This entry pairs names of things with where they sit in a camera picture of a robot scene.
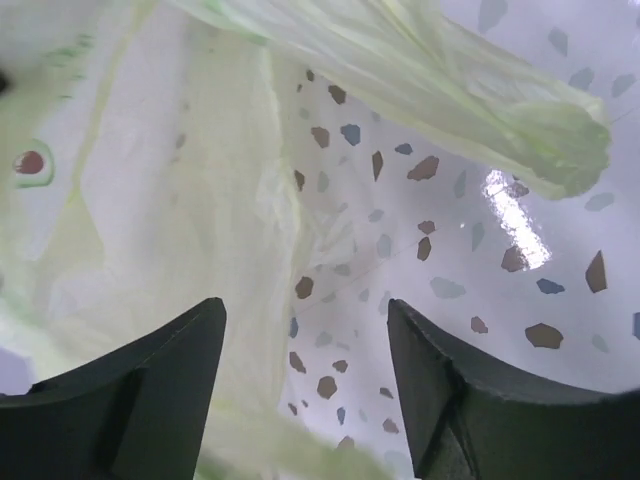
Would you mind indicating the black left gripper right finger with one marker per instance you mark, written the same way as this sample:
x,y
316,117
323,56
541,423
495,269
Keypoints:
x,y
469,415

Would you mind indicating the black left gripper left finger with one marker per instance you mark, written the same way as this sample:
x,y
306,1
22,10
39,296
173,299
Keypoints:
x,y
138,412

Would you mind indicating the light green avocado plastic bag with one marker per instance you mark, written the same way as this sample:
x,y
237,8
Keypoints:
x,y
148,153

